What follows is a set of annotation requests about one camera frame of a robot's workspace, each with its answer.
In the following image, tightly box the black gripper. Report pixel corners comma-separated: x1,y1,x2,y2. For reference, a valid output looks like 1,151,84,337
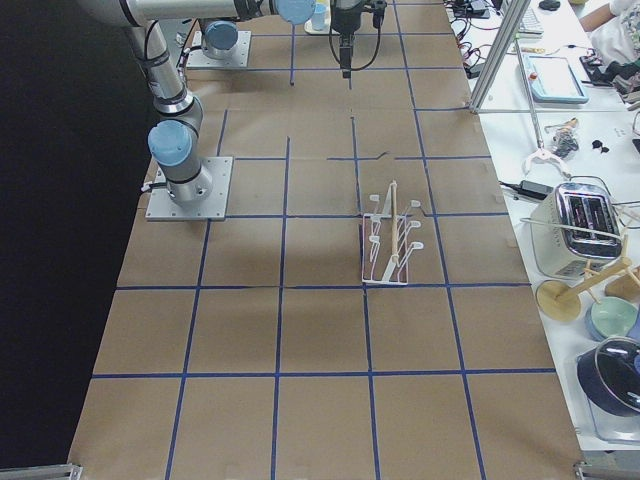
330,0,387,79

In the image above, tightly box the pale blue cup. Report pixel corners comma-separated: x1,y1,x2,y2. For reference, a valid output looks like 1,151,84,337
310,3,327,32

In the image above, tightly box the teach pendant tablet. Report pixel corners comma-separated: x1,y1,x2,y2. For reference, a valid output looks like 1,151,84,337
523,54,589,104

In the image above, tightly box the white plastic claw part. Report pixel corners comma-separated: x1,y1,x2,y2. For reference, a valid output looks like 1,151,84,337
522,148,571,179

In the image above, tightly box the black power adapter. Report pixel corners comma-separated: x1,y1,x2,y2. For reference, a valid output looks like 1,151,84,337
499,180,553,200

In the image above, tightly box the silver toaster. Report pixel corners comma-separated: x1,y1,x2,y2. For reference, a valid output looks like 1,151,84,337
528,182,622,279

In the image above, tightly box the wooden mug tree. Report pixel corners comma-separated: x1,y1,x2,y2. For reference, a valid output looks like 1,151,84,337
535,235,632,322

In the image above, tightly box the pale green bowl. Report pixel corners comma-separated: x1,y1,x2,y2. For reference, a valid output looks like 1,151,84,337
585,297,638,341

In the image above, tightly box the dark blue pot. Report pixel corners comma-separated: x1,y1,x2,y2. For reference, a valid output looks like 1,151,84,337
577,337,639,417

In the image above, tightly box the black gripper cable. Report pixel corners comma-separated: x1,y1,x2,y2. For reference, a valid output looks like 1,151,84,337
327,12,381,72

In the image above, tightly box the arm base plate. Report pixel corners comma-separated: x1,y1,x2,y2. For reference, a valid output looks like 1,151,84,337
146,156,234,221
186,31,251,70

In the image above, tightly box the aluminium frame post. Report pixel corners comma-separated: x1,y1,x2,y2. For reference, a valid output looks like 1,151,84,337
468,0,530,114

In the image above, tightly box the white wire cup rack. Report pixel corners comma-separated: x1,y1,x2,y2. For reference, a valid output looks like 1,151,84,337
361,180,424,286

